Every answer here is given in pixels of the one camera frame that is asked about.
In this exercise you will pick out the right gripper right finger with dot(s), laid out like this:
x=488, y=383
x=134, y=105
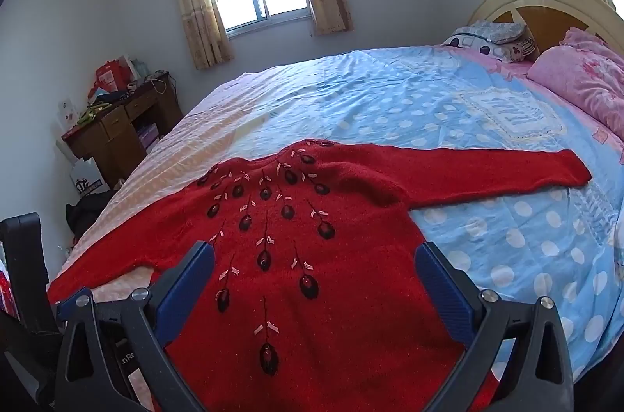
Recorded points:
x=537, y=376

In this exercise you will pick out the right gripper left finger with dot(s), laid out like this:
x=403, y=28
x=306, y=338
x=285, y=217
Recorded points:
x=149, y=318

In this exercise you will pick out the red knit sweater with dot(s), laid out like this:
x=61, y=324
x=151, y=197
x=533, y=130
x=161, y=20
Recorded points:
x=314, y=304

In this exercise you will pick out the black clothes pile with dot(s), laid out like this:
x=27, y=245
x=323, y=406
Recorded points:
x=83, y=215

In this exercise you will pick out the polka dot bed quilt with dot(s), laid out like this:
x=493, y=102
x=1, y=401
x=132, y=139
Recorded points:
x=560, y=242

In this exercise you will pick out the white paper bag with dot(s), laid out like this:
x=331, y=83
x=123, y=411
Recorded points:
x=87, y=178

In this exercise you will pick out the wooden desk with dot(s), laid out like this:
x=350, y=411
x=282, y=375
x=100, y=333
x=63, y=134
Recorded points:
x=118, y=137

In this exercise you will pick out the green cloth on desk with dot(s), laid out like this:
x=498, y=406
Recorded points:
x=92, y=112

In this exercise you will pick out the red gift bag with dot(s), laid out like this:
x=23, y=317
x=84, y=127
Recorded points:
x=114, y=75

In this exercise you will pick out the pink floral pillow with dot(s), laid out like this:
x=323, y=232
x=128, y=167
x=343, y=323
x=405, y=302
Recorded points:
x=586, y=73

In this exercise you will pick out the grey patterned pillow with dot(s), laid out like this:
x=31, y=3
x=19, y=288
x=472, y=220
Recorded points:
x=508, y=42

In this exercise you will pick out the cream wooden headboard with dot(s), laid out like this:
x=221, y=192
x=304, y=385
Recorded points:
x=549, y=20

